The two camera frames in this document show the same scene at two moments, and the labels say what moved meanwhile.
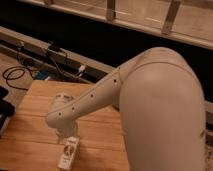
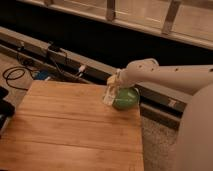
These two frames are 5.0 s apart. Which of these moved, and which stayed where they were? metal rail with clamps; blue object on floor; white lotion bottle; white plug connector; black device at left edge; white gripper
Moved: white lotion bottle; white gripper
Stayed: black device at left edge; metal rail with clamps; white plug connector; blue object on floor
